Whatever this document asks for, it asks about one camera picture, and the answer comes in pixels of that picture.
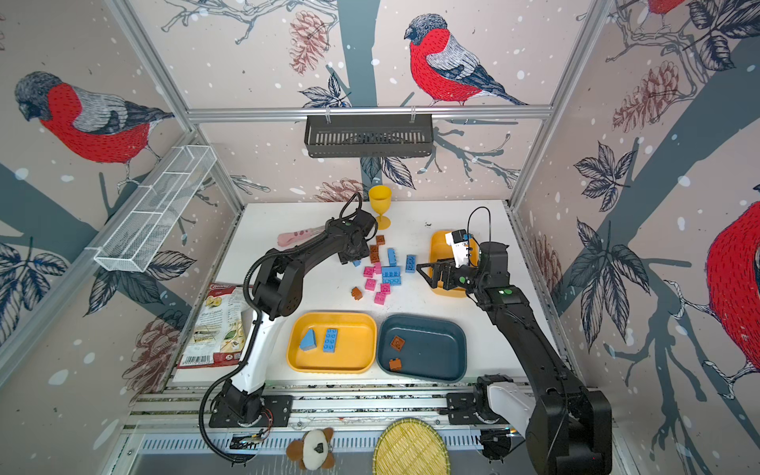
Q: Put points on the white wire mesh basket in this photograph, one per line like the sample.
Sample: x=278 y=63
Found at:
x=139 y=237

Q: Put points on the woven bamboo plate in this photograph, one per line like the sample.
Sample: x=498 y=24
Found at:
x=410 y=446

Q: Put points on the yellow tray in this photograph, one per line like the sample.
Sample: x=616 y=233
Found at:
x=355 y=350
x=440 y=250

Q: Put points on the blue lego brick slanted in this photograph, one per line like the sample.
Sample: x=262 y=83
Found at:
x=309 y=341

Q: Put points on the pink lego brick bottom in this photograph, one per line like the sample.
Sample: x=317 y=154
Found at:
x=380 y=298

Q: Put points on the aluminium crossbar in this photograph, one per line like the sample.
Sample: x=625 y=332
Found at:
x=240 y=115

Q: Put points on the yellow tray right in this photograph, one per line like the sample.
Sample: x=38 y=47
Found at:
x=440 y=250

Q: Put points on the large blue lego brick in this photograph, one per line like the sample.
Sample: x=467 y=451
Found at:
x=391 y=275

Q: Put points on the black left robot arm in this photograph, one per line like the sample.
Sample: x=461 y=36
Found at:
x=273 y=289

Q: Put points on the plush toy dog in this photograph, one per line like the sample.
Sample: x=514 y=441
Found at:
x=313 y=451

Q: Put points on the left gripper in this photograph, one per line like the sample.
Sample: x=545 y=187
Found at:
x=345 y=258

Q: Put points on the yellow tray front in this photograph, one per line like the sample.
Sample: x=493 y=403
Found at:
x=355 y=350

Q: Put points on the red snack bag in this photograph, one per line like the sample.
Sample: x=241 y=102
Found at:
x=219 y=333

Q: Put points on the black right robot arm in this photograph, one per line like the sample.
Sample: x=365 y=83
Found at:
x=567 y=428

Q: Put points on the dark teal tray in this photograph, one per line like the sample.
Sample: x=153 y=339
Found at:
x=435 y=349

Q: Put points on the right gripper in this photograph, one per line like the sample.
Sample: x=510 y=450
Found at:
x=440 y=272

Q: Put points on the black hanging basket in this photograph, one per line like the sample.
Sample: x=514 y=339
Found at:
x=369 y=136

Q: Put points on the yellow plastic goblet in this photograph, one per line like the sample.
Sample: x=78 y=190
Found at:
x=380 y=202

